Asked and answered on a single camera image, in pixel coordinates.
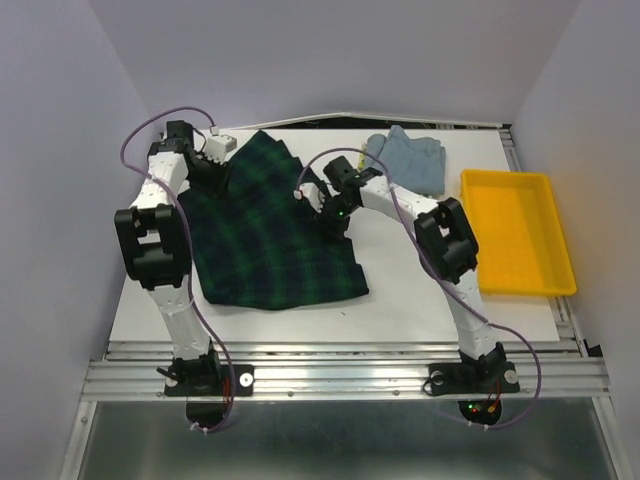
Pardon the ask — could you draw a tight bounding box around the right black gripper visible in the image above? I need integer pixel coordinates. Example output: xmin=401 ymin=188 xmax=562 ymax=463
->
xmin=308 ymin=196 xmax=358 ymax=249

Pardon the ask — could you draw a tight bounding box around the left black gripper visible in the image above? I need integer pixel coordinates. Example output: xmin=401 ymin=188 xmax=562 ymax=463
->
xmin=186 ymin=152 xmax=234 ymax=203

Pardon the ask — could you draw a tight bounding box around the lemon print skirt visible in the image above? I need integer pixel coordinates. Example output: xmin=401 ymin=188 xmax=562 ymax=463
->
xmin=357 ymin=143 xmax=368 ymax=171

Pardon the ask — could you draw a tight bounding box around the dark green skirt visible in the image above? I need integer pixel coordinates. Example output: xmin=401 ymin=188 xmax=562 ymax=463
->
xmin=178 ymin=131 xmax=369 ymax=310

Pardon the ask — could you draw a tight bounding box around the light blue denim skirt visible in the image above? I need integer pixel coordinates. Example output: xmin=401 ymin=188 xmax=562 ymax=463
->
xmin=364 ymin=125 xmax=447 ymax=198

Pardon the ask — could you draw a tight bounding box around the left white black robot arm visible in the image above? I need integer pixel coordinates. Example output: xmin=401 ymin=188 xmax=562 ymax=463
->
xmin=114 ymin=120 xmax=237 ymax=396

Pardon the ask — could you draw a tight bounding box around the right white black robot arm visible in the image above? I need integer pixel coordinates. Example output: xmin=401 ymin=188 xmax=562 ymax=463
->
xmin=294 ymin=156 xmax=508 ymax=396

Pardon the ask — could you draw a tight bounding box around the yellow plastic tray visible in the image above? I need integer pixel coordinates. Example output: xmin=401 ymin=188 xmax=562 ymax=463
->
xmin=460 ymin=169 xmax=577 ymax=297

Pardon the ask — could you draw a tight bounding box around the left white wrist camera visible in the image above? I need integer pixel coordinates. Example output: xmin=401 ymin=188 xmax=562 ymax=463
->
xmin=203 ymin=134 xmax=237 ymax=165

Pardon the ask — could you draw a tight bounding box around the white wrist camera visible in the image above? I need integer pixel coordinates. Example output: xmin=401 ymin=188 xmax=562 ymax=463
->
xmin=203 ymin=134 xmax=237 ymax=165
xmin=293 ymin=182 xmax=331 ymax=213

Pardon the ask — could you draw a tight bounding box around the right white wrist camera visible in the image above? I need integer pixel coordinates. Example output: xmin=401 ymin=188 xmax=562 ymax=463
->
xmin=293 ymin=182 xmax=331 ymax=213

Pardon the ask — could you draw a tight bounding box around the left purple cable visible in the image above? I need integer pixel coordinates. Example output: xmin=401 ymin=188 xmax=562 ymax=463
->
xmin=119 ymin=105 xmax=236 ymax=435

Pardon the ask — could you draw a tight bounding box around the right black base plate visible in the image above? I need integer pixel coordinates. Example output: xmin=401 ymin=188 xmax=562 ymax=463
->
xmin=422 ymin=362 xmax=520 ymax=428

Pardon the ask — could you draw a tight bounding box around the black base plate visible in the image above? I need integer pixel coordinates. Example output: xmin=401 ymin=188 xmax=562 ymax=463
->
xmin=163 ymin=364 xmax=255 ymax=434
xmin=422 ymin=362 xmax=520 ymax=428

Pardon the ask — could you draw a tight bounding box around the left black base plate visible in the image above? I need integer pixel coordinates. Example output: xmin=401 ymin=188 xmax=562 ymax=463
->
xmin=163 ymin=364 xmax=255 ymax=434

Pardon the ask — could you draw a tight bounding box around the aluminium rail frame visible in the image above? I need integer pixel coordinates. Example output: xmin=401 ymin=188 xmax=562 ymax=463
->
xmin=59 ymin=119 xmax=621 ymax=480

